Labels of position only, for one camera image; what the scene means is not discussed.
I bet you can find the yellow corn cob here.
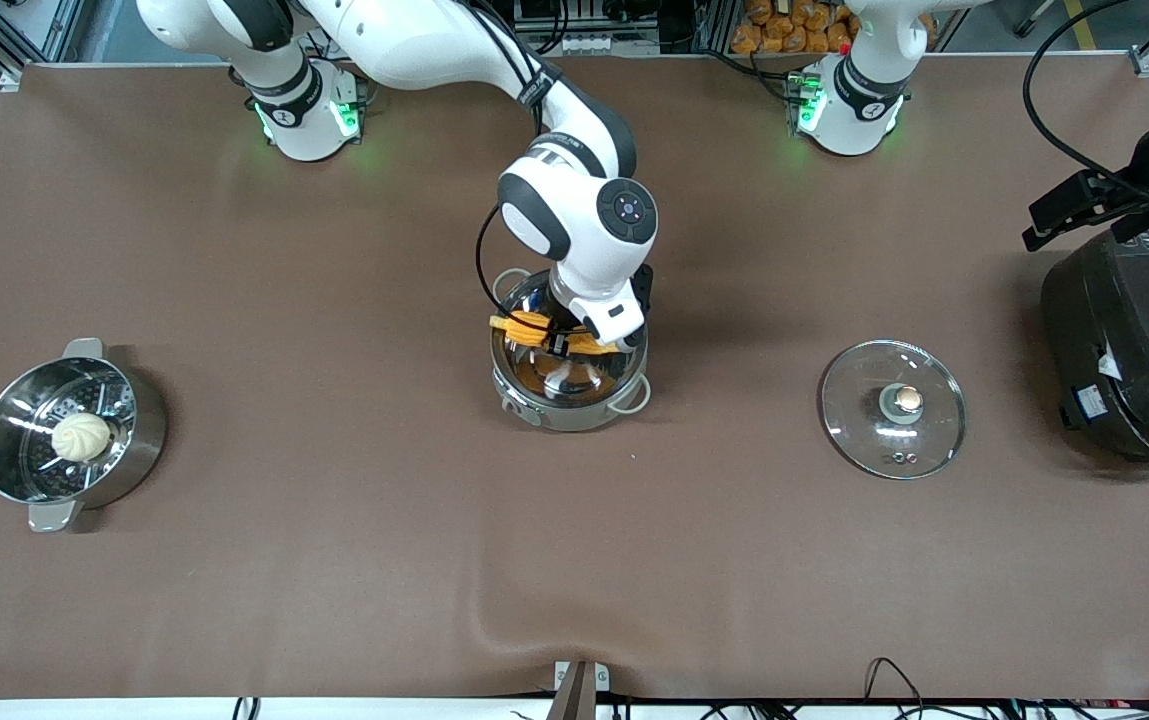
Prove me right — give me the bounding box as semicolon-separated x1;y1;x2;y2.
489;311;625;357

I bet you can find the round glass pot lid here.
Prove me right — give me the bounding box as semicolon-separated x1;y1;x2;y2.
820;340;967;479

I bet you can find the steel steamer pot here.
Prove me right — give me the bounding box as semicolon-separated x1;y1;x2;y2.
0;338;168;533

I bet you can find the black rice cooker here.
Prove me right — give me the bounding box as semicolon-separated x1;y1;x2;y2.
1040;225;1149;473

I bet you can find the brown table cover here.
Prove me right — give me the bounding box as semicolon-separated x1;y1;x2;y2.
0;52;1149;701

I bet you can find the bag of orange breads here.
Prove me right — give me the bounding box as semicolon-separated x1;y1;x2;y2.
731;0;860;55

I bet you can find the white steamed bun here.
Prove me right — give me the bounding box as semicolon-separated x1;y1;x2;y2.
51;412;113;463

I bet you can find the steel pot with handles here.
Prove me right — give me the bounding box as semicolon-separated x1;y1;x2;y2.
490;268;653;433

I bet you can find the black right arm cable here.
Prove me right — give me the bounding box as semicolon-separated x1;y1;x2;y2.
474;0;560;326

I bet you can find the metal table bracket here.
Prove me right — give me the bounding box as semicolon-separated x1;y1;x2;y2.
554;660;611;720

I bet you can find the black cable loop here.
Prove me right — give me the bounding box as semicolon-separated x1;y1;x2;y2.
864;656;925;706

